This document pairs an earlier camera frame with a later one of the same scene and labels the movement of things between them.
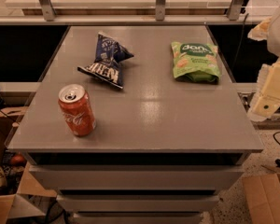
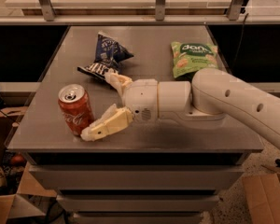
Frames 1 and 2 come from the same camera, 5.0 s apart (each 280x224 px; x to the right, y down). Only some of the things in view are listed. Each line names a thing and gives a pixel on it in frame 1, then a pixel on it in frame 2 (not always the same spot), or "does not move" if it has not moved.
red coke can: (77, 107) does not move
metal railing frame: (49, 18) does not move
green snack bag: (196, 63) does not move
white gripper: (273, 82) → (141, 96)
